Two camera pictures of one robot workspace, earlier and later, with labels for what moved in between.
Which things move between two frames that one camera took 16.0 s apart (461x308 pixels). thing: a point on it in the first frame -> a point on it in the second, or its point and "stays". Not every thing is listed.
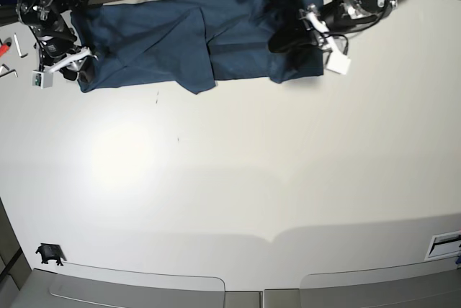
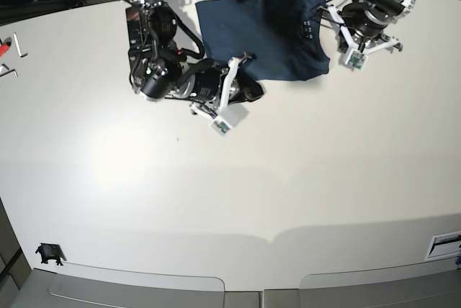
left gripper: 54,41 -> 204,84
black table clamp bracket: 51,252 stays
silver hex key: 9,72 stays
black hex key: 18,47 stays
